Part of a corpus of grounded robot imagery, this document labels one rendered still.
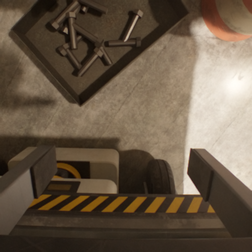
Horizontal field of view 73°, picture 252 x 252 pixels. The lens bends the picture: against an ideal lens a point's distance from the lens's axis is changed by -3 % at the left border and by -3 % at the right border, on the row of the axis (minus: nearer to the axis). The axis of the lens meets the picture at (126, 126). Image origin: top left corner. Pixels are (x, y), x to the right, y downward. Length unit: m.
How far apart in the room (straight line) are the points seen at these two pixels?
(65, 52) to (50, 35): 0.07
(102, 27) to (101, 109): 0.21
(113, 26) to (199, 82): 0.28
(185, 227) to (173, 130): 0.33
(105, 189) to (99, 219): 0.09
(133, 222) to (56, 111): 0.39
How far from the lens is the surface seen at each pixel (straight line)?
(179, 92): 0.53
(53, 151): 0.16
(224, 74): 0.57
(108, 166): 0.42
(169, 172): 0.45
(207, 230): 0.29
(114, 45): 0.49
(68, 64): 0.52
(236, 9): 0.45
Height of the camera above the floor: 0.50
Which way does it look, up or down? 75 degrees down
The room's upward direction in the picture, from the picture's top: 178 degrees clockwise
